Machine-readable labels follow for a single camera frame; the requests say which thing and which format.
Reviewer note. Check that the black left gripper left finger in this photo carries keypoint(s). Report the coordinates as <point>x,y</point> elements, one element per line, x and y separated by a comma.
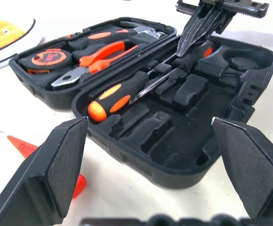
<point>44,179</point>

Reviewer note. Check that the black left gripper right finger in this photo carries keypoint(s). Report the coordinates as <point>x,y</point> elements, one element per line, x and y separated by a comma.
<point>256,169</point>

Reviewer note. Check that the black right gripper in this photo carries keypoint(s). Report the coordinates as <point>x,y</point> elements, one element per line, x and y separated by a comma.
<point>244,8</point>

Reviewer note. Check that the orange plastic utility knife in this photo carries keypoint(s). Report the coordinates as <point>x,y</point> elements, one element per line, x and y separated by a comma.
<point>24,147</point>

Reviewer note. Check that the black plastic tool case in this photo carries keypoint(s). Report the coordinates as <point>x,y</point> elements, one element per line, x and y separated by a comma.
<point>183,141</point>

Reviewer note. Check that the black orange tape measure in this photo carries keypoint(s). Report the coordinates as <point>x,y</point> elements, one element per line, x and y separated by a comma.
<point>46,58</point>

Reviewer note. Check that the white plate with yellow print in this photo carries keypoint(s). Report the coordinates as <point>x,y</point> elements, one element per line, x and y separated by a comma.
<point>4,33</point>

